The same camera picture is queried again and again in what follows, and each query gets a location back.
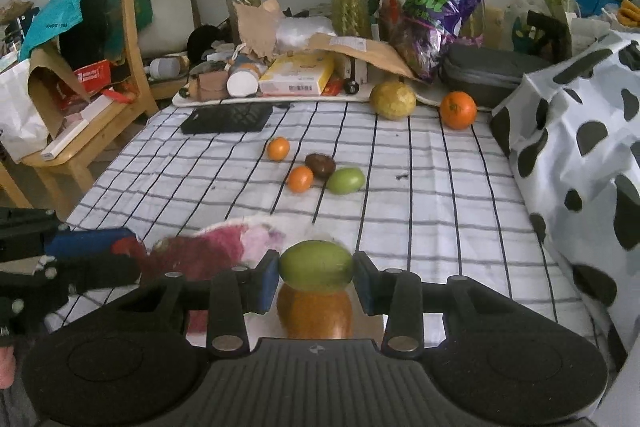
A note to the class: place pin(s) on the clear plastic bag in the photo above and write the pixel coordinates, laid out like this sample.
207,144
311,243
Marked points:
305,32

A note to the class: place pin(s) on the small green fruit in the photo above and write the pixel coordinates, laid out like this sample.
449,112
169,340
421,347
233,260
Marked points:
345,180

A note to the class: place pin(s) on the white bottle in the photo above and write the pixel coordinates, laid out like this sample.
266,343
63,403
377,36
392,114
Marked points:
165,68

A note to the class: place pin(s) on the yellow box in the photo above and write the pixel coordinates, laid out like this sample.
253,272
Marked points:
297,74

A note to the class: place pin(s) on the torn brown paper bag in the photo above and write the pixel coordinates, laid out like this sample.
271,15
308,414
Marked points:
255,29

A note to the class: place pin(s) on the wooden chair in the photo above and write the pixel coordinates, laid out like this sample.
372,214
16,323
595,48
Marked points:
132,57

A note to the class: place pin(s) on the black ball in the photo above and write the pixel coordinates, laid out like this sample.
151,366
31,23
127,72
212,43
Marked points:
350,87

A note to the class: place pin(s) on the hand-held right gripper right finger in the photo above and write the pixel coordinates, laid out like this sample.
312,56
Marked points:
366,284

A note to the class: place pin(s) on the small orange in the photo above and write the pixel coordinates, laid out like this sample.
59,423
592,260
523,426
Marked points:
278,148
300,178

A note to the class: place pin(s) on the black ribbed case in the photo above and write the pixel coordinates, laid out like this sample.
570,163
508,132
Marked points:
227,118

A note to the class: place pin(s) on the large orange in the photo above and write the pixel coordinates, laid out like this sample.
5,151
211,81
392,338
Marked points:
458,109

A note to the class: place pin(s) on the cardboard box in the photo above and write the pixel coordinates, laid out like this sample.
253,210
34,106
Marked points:
45,77

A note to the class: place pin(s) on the brown fruit behind mango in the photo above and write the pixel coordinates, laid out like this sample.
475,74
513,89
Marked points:
315,314

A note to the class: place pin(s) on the dark brown round fruit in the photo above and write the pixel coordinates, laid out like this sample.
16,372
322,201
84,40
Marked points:
320,164

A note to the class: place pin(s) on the white jar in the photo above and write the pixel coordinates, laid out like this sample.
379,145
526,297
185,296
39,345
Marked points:
242,82

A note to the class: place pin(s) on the long white box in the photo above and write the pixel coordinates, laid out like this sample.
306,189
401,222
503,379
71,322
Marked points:
75,127

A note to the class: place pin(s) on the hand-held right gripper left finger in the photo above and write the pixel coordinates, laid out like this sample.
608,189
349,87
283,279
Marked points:
267,282

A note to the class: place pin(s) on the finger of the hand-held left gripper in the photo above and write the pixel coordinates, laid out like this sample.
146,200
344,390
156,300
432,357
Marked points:
95,274
90,241

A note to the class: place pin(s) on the white paper bag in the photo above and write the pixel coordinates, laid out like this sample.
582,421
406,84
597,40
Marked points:
17,117

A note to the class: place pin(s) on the white board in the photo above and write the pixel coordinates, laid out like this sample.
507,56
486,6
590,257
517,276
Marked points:
167,14

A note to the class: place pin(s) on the green mango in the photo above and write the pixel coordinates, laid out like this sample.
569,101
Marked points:
315,264

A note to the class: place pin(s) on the black round pan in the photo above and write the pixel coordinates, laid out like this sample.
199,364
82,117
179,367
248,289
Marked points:
480,67

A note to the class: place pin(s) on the black and green box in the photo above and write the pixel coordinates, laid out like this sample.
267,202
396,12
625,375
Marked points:
542,32

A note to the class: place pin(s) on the red packet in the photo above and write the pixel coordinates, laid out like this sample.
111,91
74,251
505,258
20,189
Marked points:
92,74

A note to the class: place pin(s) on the checked bed sheet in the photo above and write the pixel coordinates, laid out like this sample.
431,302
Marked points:
425,232

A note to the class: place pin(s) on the cow print blanket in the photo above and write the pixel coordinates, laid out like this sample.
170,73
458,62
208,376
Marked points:
575,107

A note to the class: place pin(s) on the large yellow fruit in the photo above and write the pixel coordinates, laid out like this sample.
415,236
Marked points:
393,100

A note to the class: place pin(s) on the black round object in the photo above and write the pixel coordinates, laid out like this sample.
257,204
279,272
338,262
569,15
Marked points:
205,39

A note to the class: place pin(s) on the purple snack bag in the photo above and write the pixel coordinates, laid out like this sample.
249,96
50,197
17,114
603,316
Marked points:
440,17

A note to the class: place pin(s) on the small brown box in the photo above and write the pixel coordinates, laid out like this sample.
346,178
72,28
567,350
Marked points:
210,84

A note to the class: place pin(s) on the white tray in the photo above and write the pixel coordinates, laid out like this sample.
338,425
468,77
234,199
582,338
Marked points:
300,99
427,98

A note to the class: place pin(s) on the red dragon fruit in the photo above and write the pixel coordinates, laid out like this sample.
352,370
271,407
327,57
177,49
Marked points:
200,257

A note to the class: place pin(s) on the dark green cloth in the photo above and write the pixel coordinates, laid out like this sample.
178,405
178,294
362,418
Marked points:
107,7

